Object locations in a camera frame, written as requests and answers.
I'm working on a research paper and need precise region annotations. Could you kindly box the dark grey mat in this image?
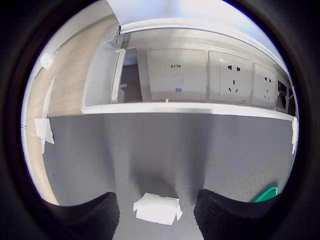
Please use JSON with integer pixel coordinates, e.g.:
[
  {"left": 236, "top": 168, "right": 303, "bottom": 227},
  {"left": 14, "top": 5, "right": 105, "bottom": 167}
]
[{"left": 41, "top": 111, "right": 299, "bottom": 240}]

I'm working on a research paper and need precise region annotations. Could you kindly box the small white plastic terminal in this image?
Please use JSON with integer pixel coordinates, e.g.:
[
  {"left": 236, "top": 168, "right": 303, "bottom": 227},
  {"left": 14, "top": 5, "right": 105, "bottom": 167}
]
[{"left": 132, "top": 192, "right": 184, "bottom": 225}]

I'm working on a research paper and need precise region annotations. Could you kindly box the white power socket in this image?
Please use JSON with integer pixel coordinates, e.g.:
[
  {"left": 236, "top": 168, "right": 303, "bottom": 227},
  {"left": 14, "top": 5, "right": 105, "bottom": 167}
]
[
  {"left": 251, "top": 62, "right": 279, "bottom": 106},
  {"left": 208, "top": 50, "right": 252, "bottom": 101}
]

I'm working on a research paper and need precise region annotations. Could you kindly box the round green lid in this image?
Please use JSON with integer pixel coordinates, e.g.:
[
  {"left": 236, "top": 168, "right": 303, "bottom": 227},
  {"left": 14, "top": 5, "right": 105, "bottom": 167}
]
[{"left": 250, "top": 184, "right": 279, "bottom": 204}]

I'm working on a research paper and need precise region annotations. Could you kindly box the white data port panel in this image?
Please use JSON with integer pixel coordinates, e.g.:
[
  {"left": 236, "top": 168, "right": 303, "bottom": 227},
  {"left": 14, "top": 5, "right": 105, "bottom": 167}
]
[{"left": 145, "top": 49, "right": 208, "bottom": 102}]

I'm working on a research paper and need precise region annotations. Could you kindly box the white tape strip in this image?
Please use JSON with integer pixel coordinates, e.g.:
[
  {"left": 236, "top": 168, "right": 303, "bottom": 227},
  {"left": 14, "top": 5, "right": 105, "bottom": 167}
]
[
  {"left": 290, "top": 119, "right": 300, "bottom": 156},
  {"left": 40, "top": 74, "right": 57, "bottom": 154},
  {"left": 33, "top": 117, "right": 56, "bottom": 145}
]

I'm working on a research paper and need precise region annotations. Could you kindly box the silver-grey cable duct box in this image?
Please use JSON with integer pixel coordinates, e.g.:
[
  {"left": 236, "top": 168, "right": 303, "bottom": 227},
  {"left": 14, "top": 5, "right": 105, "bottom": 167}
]
[{"left": 80, "top": 20, "right": 300, "bottom": 121}]

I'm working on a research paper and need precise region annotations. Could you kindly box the small white bracket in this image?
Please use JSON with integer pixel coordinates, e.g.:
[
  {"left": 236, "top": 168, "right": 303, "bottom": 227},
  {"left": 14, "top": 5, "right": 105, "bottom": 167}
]
[{"left": 40, "top": 52, "right": 57, "bottom": 69}]

